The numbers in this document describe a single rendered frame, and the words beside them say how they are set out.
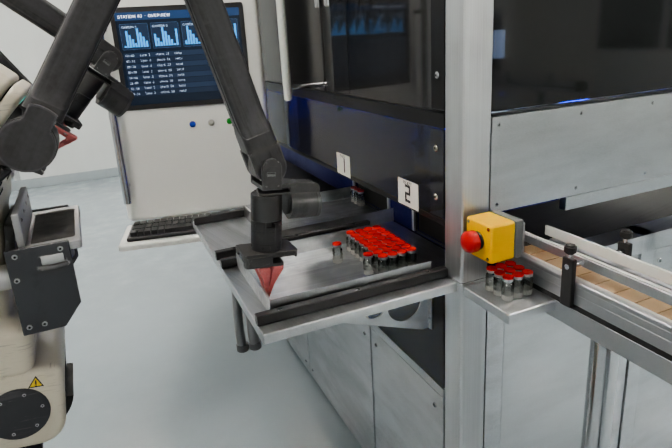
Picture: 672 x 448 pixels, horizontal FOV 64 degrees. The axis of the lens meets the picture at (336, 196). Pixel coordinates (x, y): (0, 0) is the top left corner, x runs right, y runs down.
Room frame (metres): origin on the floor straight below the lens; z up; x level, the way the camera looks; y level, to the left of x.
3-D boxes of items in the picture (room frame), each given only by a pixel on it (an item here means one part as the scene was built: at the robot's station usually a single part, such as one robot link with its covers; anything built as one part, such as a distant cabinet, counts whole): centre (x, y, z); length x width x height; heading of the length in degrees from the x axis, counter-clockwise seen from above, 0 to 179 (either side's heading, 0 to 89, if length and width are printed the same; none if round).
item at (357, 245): (1.10, -0.06, 0.91); 0.18 x 0.02 x 0.05; 22
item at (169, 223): (1.63, 0.45, 0.82); 0.40 x 0.14 x 0.02; 102
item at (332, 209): (1.42, 0.06, 0.90); 0.34 x 0.26 x 0.04; 113
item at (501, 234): (0.93, -0.28, 1.00); 0.08 x 0.07 x 0.07; 113
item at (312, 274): (1.07, 0.02, 0.90); 0.34 x 0.26 x 0.04; 112
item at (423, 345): (1.94, 0.17, 0.73); 1.98 x 0.01 x 0.25; 23
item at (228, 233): (1.24, 0.05, 0.87); 0.70 x 0.48 x 0.02; 23
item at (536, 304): (0.93, -0.33, 0.87); 0.14 x 0.13 x 0.02; 113
